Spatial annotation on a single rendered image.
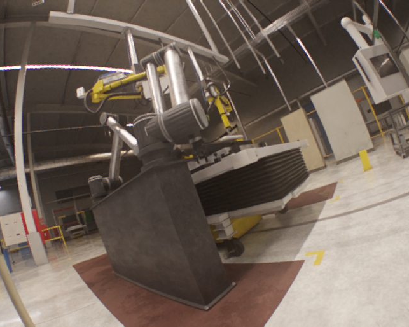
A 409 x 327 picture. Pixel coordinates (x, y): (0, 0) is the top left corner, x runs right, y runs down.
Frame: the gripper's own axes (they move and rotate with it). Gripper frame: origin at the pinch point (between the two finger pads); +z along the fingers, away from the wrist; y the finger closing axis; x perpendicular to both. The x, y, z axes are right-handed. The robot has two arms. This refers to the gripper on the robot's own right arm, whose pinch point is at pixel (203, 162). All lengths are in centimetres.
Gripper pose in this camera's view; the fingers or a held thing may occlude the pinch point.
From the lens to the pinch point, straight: 154.0
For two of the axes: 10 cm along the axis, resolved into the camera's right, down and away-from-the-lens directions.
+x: 6.7, -3.2, -6.7
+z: 3.3, 9.4, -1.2
